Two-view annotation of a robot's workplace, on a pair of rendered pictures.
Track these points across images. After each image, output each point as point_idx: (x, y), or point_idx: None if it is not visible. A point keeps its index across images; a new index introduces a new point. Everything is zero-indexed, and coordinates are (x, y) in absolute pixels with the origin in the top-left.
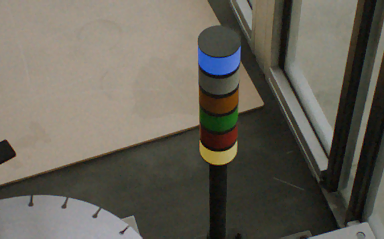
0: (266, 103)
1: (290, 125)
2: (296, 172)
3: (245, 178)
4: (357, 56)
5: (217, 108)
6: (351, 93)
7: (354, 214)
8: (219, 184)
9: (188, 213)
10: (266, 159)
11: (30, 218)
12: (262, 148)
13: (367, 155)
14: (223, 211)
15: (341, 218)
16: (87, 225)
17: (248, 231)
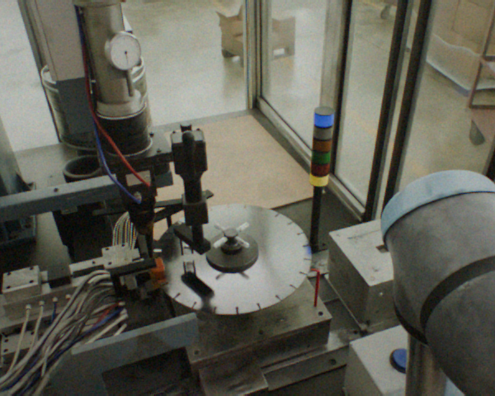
0: (327, 192)
1: (341, 199)
2: (347, 219)
3: (322, 222)
4: (381, 134)
5: (322, 148)
6: (378, 158)
7: None
8: (318, 202)
9: None
10: (331, 214)
11: (228, 212)
12: (327, 209)
13: (390, 185)
14: (318, 222)
15: None
16: (258, 214)
17: (327, 242)
